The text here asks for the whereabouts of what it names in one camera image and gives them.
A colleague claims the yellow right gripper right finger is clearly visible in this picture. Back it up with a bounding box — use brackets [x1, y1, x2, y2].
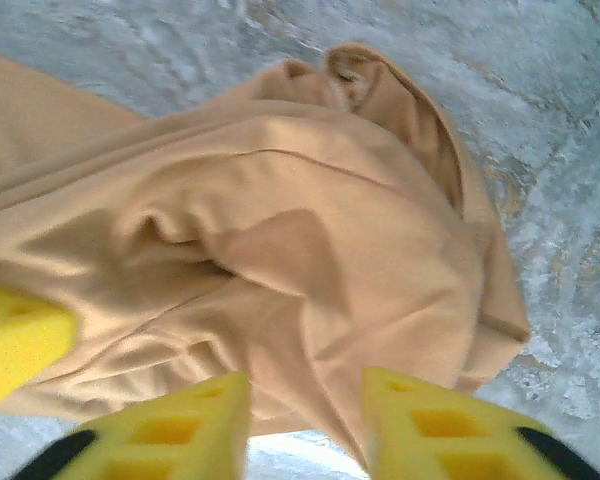
[362, 366, 600, 480]

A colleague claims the tan t-shirt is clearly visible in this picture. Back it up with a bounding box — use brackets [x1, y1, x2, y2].
[0, 42, 531, 471]

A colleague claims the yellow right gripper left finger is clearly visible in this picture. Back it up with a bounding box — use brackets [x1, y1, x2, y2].
[14, 370, 252, 480]

